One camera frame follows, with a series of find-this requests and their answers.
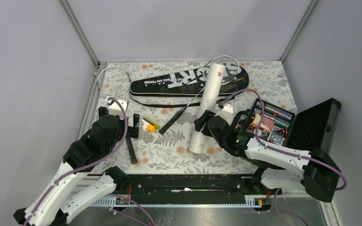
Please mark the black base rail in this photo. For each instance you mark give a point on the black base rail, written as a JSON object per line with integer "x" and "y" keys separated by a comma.
{"x": 192, "y": 189}

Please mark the white shuttlecock tube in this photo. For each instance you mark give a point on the white shuttlecock tube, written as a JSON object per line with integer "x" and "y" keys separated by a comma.
{"x": 209, "y": 98}

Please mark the black racket bag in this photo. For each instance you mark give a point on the black racket bag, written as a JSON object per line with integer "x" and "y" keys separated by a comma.
{"x": 186, "y": 83}

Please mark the black poker chip case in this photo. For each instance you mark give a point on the black poker chip case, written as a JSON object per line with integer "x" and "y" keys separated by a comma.
{"x": 310, "y": 130}

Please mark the yellow orange small toy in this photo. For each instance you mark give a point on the yellow orange small toy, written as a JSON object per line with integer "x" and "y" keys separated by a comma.
{"x": 149, "y": 125}

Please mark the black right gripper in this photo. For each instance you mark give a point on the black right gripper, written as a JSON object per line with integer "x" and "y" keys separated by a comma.
{"x": 199, "y": 122}

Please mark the white racket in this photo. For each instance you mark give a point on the white racket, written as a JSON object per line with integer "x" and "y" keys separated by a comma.
{"x": 113, "y": 81}
{"x": 193, "y": 99}

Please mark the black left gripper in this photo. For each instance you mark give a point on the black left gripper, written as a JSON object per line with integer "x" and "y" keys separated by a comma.
{"x": 134, "y": 131}

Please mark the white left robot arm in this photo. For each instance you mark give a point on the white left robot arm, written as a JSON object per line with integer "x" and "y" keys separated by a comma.
{"x": 56, "y": 206}

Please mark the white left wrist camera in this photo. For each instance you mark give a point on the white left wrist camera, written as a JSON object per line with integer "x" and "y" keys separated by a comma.
{"x": 116, "y": 106}

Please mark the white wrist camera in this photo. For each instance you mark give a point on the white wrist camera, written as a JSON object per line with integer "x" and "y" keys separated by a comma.
{"x": 226, "y": 112}
{"x": 116, "y": 106}

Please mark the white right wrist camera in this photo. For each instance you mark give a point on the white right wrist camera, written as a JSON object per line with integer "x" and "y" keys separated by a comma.
{"x": 226, "y": 112}

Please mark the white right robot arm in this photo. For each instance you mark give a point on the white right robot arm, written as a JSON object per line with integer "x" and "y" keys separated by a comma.
{"x": 312, "y": 171}

